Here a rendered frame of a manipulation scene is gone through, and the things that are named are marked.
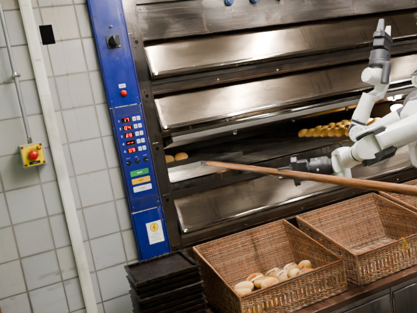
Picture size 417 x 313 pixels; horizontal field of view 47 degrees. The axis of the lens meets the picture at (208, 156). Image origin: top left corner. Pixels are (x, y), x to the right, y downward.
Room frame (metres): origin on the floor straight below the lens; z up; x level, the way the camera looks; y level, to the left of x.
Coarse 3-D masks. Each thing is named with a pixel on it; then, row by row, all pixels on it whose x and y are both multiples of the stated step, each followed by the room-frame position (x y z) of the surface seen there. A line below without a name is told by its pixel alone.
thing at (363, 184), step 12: (240, 168) 2.35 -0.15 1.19; (252, 168) 2.23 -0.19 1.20; (264, 168) 2.13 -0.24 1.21; (312, 180) 1.78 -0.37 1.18; (324, 180) 1.70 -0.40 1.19; (336, 180) 1.63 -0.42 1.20; (348, 180) 1.57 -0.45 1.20; (360, 180) 1.53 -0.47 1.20; (396, 192) 1.37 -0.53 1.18; (408, 192) 1.32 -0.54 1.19
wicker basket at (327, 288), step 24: (216, 240) 2.37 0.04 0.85; (264, 240) 2.45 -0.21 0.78; (288, 240) 2.50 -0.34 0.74; (312, 240) 2.29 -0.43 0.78; (216, 264) 2.33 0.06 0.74; (240, 264) 2.37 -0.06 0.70; (264, 264) 2.41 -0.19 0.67; (312, 264) 2.33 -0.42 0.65; (336, 264) 2.08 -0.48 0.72; (216, 288) 2.12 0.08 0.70; (264, 288) 1.94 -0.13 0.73; (288, 288) 1.98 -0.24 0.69; (312, 288) 2.03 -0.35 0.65; (336, 288) 2.08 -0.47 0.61; (240, 312) 1.91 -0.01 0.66; (264, 312) 1.93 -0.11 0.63; (288, 312) 1.97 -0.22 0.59
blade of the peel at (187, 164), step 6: (210, 156) 3.22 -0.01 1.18; (216, 156) 3.16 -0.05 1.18; (222, 156) 2.92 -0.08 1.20; (228, 156) 2.94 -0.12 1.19; (234, 156) 2.95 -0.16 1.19; (186, 162) 3.15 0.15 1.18; (192, 162) 3.09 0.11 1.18; (198, 162) 2.86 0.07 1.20; (168, 168) 2.80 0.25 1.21; (174, 168) 2.81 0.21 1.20; (180, 168) 2.82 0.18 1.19; (186, 168) 2.84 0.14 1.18
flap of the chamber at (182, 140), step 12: (384, 96) 2.67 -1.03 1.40; (396, 96) 2.77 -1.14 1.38; (324, 108) 2.52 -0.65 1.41; (336, 108) 2.56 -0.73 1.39; (264, 120) 2.38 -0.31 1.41; (276, 120) 2.41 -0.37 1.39; (288, 120) 2.57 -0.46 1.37; (204, 132) 2.26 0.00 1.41; (216, 132) 2.28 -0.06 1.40; (228, 132) 2.38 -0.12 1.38; (168, 144) 2.27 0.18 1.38; (180, 144) 2.36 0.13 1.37
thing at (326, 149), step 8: (336, 144) 2.71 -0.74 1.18; (344, 144) 2.73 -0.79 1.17; (352, 144) 2.76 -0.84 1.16; (296, 152) 2.67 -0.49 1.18; (304, 152) 2.63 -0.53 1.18; (312, 152) 2.65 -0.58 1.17; (320, 152) 2.67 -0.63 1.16; (328, 152) 2.69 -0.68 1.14; (264, 160) 2.58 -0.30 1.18; (272, 160) 2.55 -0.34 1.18; (280, 160) 2.57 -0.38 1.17; (288, 160) 2.59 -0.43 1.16; (200, 176) 2.42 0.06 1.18; (208, 176) 2.41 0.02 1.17; (216, 176) 2.43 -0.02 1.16; (224, 176) 2.44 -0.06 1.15; (232, 176) 2.46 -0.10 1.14; (176, 184) 2.34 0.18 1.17; (184, 184) 2.36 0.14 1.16; (192, 184) 2.38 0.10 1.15; (200, 184) 2.39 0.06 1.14
